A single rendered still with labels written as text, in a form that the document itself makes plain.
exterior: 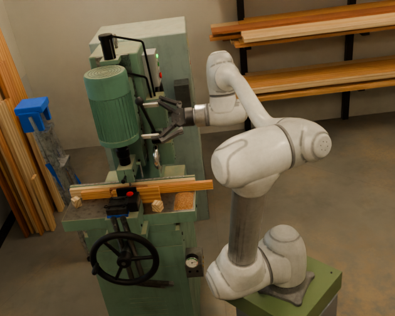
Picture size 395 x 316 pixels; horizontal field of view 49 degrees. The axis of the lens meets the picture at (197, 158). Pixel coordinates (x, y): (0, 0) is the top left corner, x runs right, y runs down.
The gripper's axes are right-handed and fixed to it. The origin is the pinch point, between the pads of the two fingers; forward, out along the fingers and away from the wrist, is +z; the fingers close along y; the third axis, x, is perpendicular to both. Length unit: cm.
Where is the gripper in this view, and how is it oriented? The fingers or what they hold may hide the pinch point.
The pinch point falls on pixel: (144, 121)
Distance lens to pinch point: 176.3
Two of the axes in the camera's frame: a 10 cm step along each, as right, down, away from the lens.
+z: -9.9, 0.9, 0.7
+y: -0.6, -9.4, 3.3
